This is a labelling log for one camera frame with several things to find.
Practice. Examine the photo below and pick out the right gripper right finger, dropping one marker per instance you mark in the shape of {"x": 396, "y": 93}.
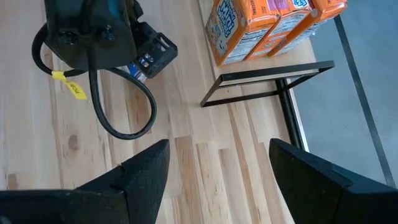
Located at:
{"x": 311, "y": 193}

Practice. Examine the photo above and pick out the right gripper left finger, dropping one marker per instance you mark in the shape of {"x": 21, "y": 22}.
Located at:
{"x": 140, "y": 193}

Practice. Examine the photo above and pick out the blue Frosted Flakes cereal box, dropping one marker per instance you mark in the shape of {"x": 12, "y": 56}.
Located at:
{"x": 136, "y": 71}

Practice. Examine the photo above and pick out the orange Mini Wheats cereal box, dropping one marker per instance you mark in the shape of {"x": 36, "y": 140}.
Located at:
{"x": 286, "y": 28}
{"x": 236, "y": 28}
{"x": 314, "y": 21}

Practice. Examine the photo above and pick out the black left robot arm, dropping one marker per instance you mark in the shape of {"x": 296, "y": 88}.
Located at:
{"x": 87, "y": 34}

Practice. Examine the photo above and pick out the yellow tape label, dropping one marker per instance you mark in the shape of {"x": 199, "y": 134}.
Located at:
{"x": 73, "y": 87}

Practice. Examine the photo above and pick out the wooden shelf black metal frame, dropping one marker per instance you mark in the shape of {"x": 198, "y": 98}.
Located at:
{"x": 267, "y": 73}

